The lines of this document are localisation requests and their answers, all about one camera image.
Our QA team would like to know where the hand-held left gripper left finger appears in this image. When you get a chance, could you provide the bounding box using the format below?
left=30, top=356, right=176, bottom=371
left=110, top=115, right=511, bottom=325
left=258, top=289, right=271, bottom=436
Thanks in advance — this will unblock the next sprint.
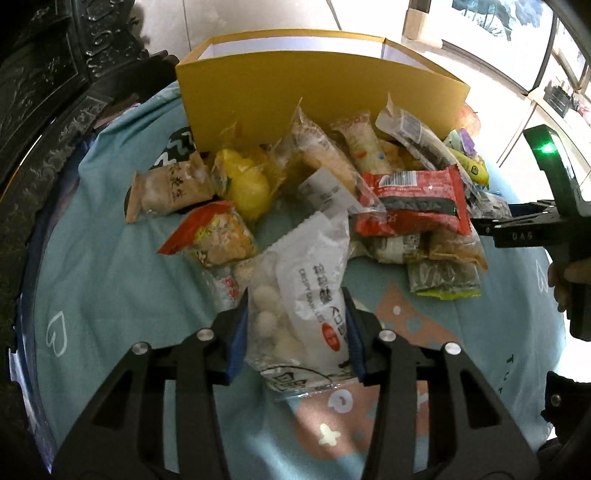
left=51, top=288, right=252, bottom=480

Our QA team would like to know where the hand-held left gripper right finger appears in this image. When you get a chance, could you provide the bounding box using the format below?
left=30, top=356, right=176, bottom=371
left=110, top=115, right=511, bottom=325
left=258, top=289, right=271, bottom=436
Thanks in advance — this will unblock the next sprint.
left=342, top=286, right=541, bottom=480

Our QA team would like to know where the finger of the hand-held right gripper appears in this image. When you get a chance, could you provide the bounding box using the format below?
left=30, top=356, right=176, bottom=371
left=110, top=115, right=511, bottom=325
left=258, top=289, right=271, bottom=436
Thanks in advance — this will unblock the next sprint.
left=471, top=200, right=555, bottom=248

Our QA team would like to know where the white packet of round snacks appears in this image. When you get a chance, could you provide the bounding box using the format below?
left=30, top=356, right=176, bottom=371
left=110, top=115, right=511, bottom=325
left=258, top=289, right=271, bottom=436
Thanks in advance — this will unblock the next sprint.
left=245, top=213, right=366, bottom=394

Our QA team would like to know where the red and grey snack packet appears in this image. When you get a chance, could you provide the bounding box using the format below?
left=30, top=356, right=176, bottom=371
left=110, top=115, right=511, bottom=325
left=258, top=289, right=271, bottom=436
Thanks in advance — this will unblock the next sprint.
left=355, top=165, right=472, bottom=237

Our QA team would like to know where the yellow cardboard box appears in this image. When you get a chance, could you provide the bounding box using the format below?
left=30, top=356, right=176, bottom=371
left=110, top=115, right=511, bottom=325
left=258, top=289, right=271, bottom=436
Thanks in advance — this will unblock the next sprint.
left=175, top=34, right=472, bottom=153

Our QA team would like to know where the person's right hand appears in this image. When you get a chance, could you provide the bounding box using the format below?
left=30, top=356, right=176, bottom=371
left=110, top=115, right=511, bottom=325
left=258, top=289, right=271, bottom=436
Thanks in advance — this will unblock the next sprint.
left=549, top=259, right=591, bottom=315

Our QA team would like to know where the small clear red snack packet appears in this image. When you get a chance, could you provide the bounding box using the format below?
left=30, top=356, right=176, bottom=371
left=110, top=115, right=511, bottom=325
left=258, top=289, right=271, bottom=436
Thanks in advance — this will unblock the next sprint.
left=205, top=270, right=247, bottom=312

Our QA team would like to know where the brown snack packet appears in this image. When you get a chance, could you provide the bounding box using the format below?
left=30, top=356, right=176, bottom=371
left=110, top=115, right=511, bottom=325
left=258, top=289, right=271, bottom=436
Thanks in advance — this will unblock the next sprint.
left=428, top=226, right=489, bottom=272

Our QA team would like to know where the yellow green snack packet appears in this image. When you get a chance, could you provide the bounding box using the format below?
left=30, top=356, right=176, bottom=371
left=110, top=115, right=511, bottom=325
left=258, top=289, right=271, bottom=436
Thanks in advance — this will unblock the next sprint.
left=443, top=148, right=491, bottom=188

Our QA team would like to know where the green seaweed snack packet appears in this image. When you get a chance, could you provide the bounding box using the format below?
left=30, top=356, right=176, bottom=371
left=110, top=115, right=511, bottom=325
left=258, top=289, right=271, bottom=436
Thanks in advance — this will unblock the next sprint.
left=405, top=259, right=482, bottom=300

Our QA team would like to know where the red biscuit packet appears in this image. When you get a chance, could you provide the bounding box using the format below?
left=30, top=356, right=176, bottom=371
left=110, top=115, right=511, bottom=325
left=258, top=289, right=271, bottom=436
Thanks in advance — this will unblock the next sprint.
left=157, top=200, right=259, bottom=269

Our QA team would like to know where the small purple snack packet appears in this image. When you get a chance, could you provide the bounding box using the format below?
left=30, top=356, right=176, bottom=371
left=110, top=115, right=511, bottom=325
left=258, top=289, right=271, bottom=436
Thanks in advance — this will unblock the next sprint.
left=445, top=128, right=477, bottom=156

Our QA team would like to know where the orange round object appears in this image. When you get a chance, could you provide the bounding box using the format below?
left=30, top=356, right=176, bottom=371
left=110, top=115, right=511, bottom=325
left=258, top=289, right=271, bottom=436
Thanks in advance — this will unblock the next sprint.
left=459, top=104, right=482, bottom=136

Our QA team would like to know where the light blue printed blanket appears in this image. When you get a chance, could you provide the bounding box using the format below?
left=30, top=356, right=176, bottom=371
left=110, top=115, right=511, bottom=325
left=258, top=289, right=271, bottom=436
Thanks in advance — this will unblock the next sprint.
left=18, top=83, right=568, bottom=462

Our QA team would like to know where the clear packet with dark stripe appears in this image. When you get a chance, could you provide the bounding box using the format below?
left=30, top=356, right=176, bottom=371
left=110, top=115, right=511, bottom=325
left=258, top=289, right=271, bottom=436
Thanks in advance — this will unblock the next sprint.
left=375, top=93, right=462, bottom=172

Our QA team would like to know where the yellow cake packet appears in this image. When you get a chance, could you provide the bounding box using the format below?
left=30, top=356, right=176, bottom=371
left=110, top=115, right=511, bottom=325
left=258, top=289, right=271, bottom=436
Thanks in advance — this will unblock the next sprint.
left=211, top=147, right=274, bottom=223

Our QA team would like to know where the brown pastry packet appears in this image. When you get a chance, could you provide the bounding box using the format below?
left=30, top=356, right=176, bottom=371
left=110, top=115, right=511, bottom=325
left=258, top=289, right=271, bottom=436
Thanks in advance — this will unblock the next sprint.
left=126, top=151, right=217, bottom=224

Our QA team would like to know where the white framed window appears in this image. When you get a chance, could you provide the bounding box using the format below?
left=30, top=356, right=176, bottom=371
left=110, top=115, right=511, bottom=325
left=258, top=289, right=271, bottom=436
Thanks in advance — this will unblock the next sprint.
left=402, top=0, right=591, bottom=204

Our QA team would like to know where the clear wrapped rice bar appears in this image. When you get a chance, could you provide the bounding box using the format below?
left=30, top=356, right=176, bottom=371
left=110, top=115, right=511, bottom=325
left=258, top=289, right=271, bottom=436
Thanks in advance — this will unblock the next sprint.
left=331, top=110, right=395, bottom=177

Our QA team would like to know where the black object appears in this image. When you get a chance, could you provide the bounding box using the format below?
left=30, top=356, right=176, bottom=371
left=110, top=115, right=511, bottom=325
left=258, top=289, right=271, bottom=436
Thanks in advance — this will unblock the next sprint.
left=539, top=370, right=591, bottom=455

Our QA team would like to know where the beige cardboard piece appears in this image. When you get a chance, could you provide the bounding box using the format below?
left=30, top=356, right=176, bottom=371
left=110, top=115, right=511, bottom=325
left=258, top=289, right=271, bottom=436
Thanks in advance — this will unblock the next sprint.
left=402, top=8, right=445, bottom=48

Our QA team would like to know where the dark carved wooden furniture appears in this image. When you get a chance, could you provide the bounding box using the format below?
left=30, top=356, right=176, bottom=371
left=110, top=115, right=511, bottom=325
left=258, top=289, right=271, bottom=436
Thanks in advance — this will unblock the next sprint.
left=0, top=0, right=181, bottom=324

